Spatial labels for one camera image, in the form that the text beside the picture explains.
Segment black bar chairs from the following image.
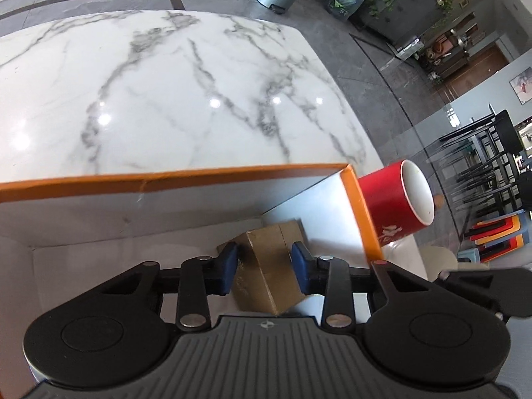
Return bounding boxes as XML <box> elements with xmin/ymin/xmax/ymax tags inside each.
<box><xmin>426</xmin><ymin>110</ymin><xmax>532</xmax><ymax>233</ymax></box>

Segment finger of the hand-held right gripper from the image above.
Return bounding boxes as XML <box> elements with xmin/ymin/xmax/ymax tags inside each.
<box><xmin>436</xmin><ymin>267</ymin><xmax>532</xmax><ymax>322</ymax></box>

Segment red mug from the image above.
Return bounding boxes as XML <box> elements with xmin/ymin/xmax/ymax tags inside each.
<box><xmin>356</xmin><ymin>159</ymin><xmax>436</xmax><ymax>247</ymax></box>

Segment framed wall picture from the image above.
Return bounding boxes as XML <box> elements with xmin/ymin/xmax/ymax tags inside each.
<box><xmin>509</xmin><ymin>66</ymin><xmax>532</xmax><ymax>104</ymax></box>

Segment white orange-rimmed box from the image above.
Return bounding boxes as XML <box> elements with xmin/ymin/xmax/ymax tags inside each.
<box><xmin>0</xmin><ymin>164</ymin><xmax>385</xmax><ymax>325</ymax></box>

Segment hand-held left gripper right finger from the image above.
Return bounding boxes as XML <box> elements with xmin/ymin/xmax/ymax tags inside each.
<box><xmin>291</xmin><ymin>241</ymin><xmax>433</xmax><ymax>330</ymax></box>

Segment dark cabinet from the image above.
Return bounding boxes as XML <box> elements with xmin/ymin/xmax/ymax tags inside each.
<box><xmin>359</xmin><ymin>0</ymin><xmax>429</xmax><ymax>46</ymax></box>

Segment beige round stool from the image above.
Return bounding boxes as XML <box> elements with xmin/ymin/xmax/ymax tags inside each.
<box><xmin>420</xmin><ymin>246</ymin><xmax>458</xmax><ymax>281</ymax></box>

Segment stack of colourful stools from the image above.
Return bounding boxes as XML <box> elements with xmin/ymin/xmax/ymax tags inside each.
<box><xmin>457</xmin><ymin>210</ymin><xmax>526</xmax><ymax>263</ymax></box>

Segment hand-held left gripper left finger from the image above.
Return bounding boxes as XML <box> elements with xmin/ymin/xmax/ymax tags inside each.
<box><xmin>100</xmin><ymin>242</ymin><xmax>239</xmax><ymax>333</ymax></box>

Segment gold box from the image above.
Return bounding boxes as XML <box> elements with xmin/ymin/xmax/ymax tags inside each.
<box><xmin>217</xmin><ymin>219</ymin><xmax>310</xmax><ymax>316</ymax></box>

